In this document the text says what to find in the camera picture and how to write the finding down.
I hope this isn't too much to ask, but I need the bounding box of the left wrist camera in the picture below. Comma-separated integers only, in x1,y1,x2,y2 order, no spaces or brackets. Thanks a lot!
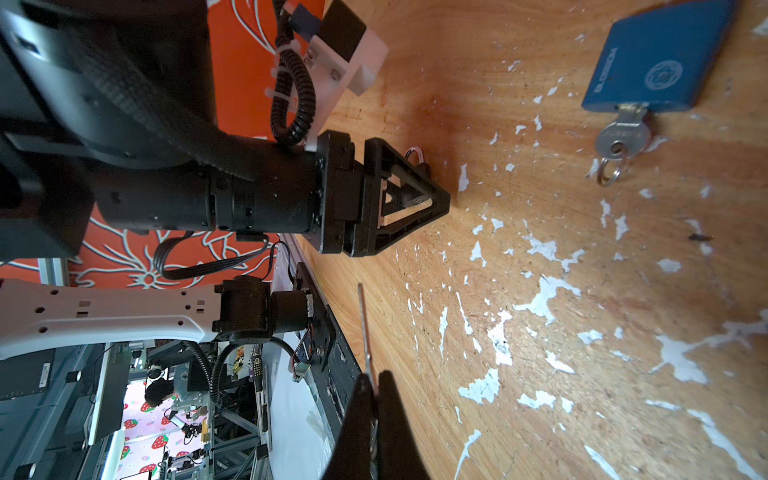
287,1,389,152

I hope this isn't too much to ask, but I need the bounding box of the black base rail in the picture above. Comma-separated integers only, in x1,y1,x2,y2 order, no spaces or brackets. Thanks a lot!
281,235,361,439

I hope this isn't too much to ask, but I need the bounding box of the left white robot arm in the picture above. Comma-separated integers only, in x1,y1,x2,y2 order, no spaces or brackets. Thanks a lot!
1,1,450,280

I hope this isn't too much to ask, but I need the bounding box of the black padlock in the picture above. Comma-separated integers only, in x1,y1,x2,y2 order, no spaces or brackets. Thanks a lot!
404,146,431,178

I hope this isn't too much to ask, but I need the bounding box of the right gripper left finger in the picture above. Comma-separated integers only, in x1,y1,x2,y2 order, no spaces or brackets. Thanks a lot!
321,374,376,480

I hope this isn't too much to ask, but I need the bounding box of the blue padlock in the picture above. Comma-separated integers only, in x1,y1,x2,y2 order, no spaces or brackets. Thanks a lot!
582,1,738,113

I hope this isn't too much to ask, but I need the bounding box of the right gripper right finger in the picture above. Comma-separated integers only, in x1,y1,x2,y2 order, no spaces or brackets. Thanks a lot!
376,370,430,480

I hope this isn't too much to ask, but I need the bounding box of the small key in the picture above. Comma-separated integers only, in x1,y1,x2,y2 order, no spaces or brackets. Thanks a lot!
595,104,652,187

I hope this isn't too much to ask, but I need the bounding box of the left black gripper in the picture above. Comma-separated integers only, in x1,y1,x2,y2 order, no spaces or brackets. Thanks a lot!
308,130,450,257

